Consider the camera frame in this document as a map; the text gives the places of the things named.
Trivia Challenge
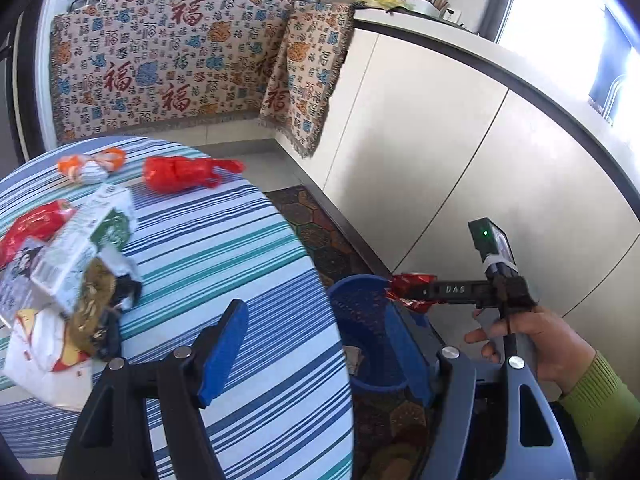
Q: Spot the red snack packet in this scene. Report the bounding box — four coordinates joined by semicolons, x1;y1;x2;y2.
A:
0;199;77;268

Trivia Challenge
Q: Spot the red plastic bag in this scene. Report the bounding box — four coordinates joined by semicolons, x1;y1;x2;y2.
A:
142;156;247;195

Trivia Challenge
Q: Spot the black silver crumpled wrapper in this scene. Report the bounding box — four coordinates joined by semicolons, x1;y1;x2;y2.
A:
95;249;144;311

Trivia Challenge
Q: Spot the window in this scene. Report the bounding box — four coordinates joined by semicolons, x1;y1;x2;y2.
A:
495;0;640;128

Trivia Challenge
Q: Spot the white packet with dark print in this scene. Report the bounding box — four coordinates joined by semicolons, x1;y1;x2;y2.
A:
0;237;48;327

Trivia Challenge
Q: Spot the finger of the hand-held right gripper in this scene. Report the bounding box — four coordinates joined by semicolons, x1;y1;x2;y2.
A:
406;280;435;306

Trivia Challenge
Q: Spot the person's right hand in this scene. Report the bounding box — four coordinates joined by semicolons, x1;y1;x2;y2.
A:
464;305;597;397

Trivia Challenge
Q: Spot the blue plastic basket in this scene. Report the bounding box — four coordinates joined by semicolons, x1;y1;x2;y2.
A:
327;274;437;397

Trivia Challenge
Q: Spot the chrome faucet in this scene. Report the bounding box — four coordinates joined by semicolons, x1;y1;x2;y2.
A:
587;74;629;126

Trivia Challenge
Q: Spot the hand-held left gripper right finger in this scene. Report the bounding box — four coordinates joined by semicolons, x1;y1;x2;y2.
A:
384;301;581;480

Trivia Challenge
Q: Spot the orange white crumpled wrapper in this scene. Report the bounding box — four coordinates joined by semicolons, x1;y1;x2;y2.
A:
56;147;126;186

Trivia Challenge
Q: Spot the printed patterned blanket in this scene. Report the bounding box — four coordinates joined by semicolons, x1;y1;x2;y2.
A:
50;0;357;160

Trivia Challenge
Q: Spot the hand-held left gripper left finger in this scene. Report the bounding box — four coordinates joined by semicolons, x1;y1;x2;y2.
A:
57;299;250;480

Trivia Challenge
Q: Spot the shiny red candy wrapper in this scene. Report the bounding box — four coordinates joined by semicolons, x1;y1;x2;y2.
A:
389;272;448;315

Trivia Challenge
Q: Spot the black door frame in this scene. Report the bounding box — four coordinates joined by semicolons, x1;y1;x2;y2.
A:
0;0;71;161

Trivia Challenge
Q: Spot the white red paper bag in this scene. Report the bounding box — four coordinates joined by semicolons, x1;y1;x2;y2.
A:
2;305;108;412

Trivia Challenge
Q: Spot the white green milk carton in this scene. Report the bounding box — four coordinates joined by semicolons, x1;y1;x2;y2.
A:
30;182;140;312

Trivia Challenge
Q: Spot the white kitchen cabinet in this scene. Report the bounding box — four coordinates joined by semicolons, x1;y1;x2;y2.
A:
274;5;640;403

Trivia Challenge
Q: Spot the person's right forearm green sleeve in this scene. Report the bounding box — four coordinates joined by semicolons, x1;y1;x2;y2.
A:
556;350;640;468

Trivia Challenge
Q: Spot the striped blue green tablecloth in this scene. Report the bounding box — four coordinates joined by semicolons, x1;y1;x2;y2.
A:
0;135;356;480

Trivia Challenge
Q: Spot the brown crumpled wrapper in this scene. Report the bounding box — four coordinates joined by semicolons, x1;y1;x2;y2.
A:
67;257;122;357

